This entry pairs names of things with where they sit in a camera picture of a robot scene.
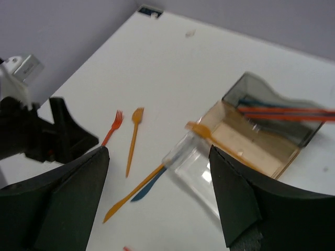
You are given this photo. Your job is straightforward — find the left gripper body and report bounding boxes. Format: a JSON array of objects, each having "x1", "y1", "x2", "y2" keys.
[{"x1": 1, "y1": 97, "x2": 55, "y2": 163}]

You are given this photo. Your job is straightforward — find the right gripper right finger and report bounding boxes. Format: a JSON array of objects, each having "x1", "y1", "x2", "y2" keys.
[{"x1": 209, "y1": 146, "x2": 334, "y2": 250}]

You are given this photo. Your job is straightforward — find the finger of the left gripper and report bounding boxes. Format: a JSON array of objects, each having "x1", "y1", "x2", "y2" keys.
[{"x1": 49, "y1": 97, "x2": 99, "y2": 164}]

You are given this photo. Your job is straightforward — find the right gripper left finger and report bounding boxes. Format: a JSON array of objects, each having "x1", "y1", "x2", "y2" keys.
[{"x1": 1, "y1": 146, "x2": 109, "y2": 250}]

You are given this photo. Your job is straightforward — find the red plastic fork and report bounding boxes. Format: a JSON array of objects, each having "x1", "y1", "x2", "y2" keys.
[{"x1": 101, "y1": 110, "x2": 123, "y2": 146}]

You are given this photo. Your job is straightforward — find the red chopstick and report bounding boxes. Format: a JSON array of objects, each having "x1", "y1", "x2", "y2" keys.
[
  {"x1": 238, "y1": 107, "x2": 334, "y2": 116},
  {"x1": 244, "y1": 113, "x2": 334, "y2": 122}
]

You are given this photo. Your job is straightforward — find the orange plastic fork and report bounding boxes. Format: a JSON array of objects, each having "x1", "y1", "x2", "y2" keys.
[{"x1": 185, "y1": 121, "x2": 261, "y2": 172}]

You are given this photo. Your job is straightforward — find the orange plastic knife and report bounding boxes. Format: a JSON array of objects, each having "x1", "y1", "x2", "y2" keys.
[{"x1": 103, "y1": 163, "x2": 168, "y2": 224}]

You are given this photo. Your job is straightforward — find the orange plastic spork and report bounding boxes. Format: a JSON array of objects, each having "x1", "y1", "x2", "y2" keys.
[{"x1": 126, "y1": 107, "x2": 144, "y2": 178}]

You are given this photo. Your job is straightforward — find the blue plastic knife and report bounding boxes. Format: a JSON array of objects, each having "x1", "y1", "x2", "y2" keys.
[{"x1": 130, "y1": 167, "x2": 167, "y2": 202}]

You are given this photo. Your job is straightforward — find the clear plastic container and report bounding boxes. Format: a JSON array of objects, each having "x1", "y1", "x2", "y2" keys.
[{"x1": 162, "y1": 132, "x2": 220, "y2": 220}]

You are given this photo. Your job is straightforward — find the dark smoked plastic container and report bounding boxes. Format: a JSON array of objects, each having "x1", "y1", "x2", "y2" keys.
[{"x1": 222, "y1": 72, "x2": 331, "y2": 147}]

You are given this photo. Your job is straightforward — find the left blue corner sticker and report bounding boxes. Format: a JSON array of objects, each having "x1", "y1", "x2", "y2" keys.
[{"x1": 138, "y1": 6, "x2": 163, "y2": 19}]

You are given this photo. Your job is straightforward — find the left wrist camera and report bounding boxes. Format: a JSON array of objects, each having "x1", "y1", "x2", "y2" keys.
[{"x1": 1, "y1": 54, "x2": 44, "y2": 110}]

